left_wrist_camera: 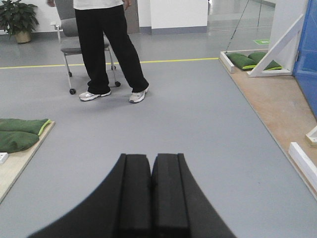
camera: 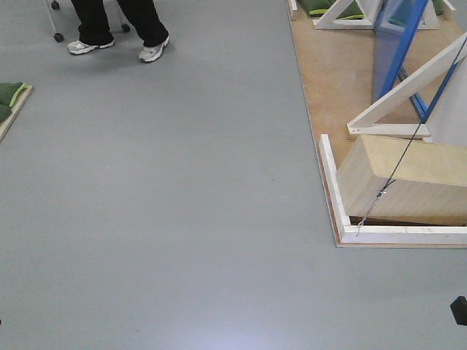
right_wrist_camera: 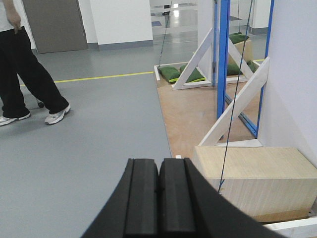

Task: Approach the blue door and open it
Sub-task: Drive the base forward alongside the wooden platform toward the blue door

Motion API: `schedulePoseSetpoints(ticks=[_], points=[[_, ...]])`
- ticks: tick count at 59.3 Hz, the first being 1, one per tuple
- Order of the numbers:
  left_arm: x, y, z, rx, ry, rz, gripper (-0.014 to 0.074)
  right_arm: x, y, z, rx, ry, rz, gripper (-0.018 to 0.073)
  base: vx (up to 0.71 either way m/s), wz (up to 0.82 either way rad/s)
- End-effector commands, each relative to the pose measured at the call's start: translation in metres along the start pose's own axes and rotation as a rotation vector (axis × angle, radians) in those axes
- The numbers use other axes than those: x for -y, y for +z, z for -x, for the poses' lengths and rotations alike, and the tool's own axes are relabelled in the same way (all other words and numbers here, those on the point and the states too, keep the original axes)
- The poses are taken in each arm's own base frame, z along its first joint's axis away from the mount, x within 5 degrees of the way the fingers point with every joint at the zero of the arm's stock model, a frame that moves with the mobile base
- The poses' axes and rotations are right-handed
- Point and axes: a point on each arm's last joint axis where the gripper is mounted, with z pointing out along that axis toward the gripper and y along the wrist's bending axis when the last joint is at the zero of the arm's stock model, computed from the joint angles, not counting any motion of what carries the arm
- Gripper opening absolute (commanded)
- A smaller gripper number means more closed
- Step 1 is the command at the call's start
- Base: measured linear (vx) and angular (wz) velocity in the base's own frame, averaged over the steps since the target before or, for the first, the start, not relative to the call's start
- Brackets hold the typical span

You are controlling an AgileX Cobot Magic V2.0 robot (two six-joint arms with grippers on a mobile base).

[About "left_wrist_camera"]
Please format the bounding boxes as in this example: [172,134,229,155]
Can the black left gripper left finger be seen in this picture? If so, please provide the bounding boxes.
[30,154,152,238]

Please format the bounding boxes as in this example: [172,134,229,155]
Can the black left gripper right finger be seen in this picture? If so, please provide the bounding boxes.
[152,153,235,238]

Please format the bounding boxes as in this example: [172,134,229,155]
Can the blue door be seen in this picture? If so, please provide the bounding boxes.
[293,0,317,117]

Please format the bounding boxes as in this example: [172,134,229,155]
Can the light wooden board left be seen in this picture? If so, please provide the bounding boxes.
[0,121,55,203]

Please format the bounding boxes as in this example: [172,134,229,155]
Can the green sandbag near upper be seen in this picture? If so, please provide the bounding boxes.
[0,119,52,136]

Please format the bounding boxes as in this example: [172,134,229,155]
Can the white power socket box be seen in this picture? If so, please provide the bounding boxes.
[0,152,9,164]

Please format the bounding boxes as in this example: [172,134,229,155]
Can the green sandbag near lower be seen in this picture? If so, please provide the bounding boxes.
[0,131,39,153]

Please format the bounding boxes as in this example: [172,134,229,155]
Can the wooden base platform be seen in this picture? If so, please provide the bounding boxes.
[229,67,317,196]

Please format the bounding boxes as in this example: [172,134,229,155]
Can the yellow floor tape line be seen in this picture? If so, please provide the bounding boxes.
[0,57,220,69]

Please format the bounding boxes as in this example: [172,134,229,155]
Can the green sandbag left of pair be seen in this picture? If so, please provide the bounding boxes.
[226,53,257,71]

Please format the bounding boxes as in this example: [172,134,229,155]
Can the green sandbag of pair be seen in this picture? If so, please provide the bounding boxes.
[226,53,257,71]
[248,52,282,70]

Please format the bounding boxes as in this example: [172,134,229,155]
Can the green sandbag right of pair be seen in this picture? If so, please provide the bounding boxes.
[248,52,282,70]

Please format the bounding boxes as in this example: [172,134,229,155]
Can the grey wheeled office chair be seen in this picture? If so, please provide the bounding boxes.
[50,0,121,95]

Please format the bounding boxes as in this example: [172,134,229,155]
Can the person in black trousers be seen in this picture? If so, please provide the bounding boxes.
[73,0,149,103]

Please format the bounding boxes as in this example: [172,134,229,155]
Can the potted green plant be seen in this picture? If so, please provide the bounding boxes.
[0,0,39,44]

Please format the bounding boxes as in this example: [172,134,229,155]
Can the black tripod leg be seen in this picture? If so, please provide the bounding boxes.
[225,0,249,53]

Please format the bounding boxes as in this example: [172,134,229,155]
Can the white front base rail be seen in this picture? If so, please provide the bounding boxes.
[288,142,317,191]

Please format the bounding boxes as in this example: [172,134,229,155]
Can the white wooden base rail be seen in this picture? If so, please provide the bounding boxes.
[219,51,235,74]

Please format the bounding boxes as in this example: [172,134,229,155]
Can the white partition wall block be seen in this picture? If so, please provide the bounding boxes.
[137,0,208,35]

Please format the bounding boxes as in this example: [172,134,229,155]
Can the white door frame structure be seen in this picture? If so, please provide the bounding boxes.
[248,0,308,77]

